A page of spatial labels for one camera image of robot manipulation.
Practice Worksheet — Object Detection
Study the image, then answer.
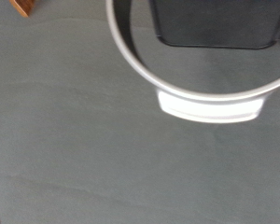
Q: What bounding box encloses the black Keurig coffee machine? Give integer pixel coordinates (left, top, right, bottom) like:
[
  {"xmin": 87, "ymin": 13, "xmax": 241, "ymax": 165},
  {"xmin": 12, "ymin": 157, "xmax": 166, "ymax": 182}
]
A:
[{"xmin": 105, "ymin": 0, "xmax": 280, "ymax": 124}]

